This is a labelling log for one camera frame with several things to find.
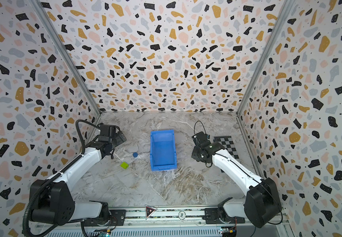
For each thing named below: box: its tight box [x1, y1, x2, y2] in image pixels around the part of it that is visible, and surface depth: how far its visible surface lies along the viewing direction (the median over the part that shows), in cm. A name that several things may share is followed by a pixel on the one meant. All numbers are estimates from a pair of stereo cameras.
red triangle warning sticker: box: [146, 206, 156, 218], surface depth 76 cm
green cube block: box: [120, 161, 129, 170], surface depth 94 cm
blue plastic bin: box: [150, 129, 177, 172], surface depth 101 cm
